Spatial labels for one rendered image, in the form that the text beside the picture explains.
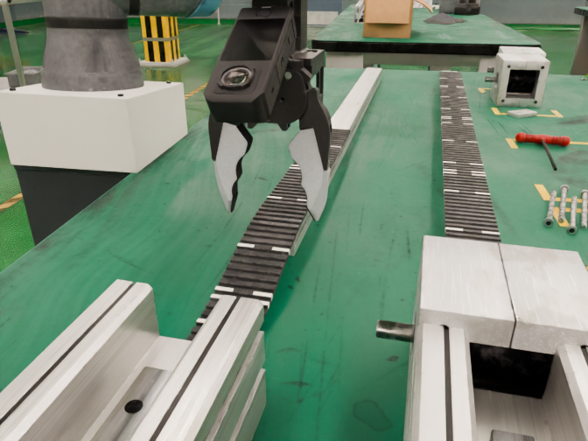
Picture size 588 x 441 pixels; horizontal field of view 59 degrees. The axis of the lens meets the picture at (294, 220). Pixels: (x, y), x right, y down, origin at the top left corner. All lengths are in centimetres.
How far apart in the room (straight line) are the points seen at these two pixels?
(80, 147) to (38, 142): 7
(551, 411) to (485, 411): 3
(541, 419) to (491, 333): 5
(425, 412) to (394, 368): 15
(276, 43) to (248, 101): 6
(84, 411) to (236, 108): 21
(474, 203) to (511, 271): 25
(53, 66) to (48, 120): 8
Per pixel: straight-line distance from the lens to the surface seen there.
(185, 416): 25
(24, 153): 86
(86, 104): 78
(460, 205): 58
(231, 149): 48
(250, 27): 43
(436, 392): 26
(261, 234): 50
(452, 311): 30
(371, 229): 59
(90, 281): 52
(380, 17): 233
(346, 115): 94
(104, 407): 32
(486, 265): 35
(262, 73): 38
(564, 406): 30
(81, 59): 83
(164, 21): 658
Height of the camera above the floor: 104
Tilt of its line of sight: 26 degrees down
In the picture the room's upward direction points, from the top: straight up
